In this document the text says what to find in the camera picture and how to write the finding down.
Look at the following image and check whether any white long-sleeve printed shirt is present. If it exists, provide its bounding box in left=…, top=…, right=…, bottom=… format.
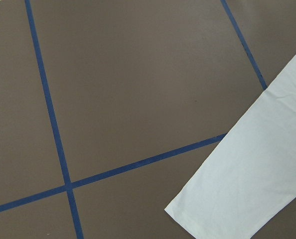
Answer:
left=165, top=55, right=296, bottom=239

